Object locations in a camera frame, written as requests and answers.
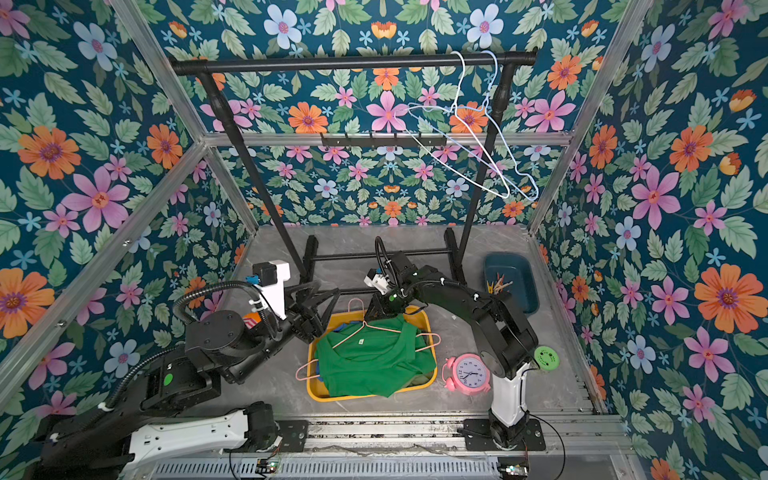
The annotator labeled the pink wire hanger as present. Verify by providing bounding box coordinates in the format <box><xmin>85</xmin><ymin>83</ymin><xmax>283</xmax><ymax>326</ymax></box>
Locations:
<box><xmin>293</xmin><ymin>297</ymin><xmax>443</xmax><ymax>383</ymax></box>

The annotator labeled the green tank top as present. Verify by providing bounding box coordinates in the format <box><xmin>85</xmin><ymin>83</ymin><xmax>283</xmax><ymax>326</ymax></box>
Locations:
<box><xmin>315</xmin><ymin>320</ymin><xmax>438</xmax><ymax>398</ymax></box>

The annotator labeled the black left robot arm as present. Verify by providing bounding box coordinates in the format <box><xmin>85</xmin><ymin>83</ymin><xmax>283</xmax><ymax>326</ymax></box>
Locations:
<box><xmin>24</xmin><ymin>280</ymin><xmax>340</xmax><ymax>479</ymax></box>

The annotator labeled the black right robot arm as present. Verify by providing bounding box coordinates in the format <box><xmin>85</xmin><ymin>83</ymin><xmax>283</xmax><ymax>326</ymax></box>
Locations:
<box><xmin>365</xmin><ymin>252</ymin><xmax>539</xmax><ymax>450</ymax></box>

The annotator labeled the yellow plastic tray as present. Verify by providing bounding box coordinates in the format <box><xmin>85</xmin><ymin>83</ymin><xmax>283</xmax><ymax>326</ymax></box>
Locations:
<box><xmin>305</xmin><ymin>304</ymin><xmax>439</xmax><ymax>403</ymax></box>

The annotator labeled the pink alarm clock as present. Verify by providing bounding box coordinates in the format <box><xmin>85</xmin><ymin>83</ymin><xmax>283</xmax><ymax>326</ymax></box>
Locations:
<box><xmin>441</xmin><ymin>353</ymin><xmax>491</xmax><ymax>396</ymax></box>

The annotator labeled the dark teal tray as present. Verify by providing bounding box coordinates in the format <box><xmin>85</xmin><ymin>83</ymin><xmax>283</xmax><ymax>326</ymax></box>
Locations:
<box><xmin>483</xmin><ymin>252</ymin><xmax>540</xmax><ymax>315</ymax></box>

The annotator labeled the green round smiley toy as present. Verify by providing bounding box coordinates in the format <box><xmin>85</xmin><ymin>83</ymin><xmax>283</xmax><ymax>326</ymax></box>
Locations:
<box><xmin>533</xmin><ymin>345</ymin><xmax>560</xmax><ymax>371</ymax></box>

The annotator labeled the black clothes rack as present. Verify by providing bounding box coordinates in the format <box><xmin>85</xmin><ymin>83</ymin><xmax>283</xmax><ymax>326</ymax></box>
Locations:
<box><xmin>168</xmin><ymin>49</ymin><xmax>538</xmax><ymax>283</ymax></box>

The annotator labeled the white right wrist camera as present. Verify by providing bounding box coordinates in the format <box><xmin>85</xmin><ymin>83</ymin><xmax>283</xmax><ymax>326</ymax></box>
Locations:
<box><xmin>364</xmin><ymin>268</ymin><xmax>395</xmax><ymax>295</ymax></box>

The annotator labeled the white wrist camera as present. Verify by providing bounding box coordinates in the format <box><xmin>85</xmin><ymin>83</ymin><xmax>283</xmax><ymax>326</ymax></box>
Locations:
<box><xmin>364</xmin><ymin>268</ymin><xmax>395</xmax><ymax>295</ymax></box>
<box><xmin>245</xmin><ymin>260</ymin><xmax>291</xmax><ymax>320</ymax></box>

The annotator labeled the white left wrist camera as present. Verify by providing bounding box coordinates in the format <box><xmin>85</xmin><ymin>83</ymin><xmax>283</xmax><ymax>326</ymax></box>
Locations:
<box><xmin>245</xmin><ymin>260</ymin><xmax>291</xmax><ymax>320</ymax></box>

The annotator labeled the black corrugated cable right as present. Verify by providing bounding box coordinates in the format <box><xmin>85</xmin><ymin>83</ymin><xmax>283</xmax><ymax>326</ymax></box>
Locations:
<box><xmin>374</xmin><ymin>235</ymin><xmax>397</xmax><ymax>283</ymax></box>

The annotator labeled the black corrugated cable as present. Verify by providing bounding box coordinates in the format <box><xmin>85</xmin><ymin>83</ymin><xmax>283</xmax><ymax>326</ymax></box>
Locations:
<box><xmin>95</xmin><ymin>280</ymin><xmax>280</xmax><ymax>415</ymax></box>
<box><xmin>374</xmin><ymin>235</ymin><xmax>397</xmax><ymax>283</ymax></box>

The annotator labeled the black corrugated cable left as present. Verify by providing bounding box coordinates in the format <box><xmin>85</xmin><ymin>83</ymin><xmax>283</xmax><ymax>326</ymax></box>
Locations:
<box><xmin>95</xmin><ymin>280</ymin><xmax>280</xmax><ymax>415</ymax></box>

